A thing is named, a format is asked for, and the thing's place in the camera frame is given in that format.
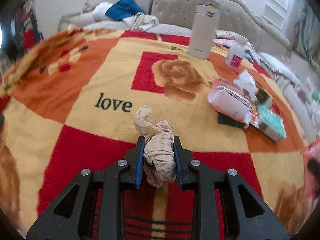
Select pink wet wipes pack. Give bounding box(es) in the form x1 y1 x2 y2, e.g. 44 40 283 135
207 77 256 128

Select dark green scouring pad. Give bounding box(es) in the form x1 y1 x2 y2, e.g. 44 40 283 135
218 113 246 129

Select beige tufted sofa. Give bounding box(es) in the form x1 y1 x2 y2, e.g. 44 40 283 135
58 0 319 141

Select white pink pill bottle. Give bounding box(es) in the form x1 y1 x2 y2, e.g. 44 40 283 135
225 34 248 68

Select pink blue folded blankets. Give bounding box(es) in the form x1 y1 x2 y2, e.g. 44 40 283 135
214 38 260 64

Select red orange patterned blanket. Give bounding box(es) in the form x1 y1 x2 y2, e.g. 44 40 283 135
1 29 311 235

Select beige thermos bottle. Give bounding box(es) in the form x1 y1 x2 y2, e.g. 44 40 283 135
188 0 221 60

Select small pink sachet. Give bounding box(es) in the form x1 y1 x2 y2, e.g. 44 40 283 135
300 138 319 211

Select cream cloth on sofa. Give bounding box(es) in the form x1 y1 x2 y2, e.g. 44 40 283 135
122 12 159 31

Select blue jacket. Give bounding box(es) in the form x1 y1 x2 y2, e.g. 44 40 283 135
105 0 145 21

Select teal tissue pack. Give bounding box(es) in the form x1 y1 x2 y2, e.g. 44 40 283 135
254 103 286 143

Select beige paper ball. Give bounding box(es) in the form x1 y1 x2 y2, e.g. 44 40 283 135
133 106 176 188

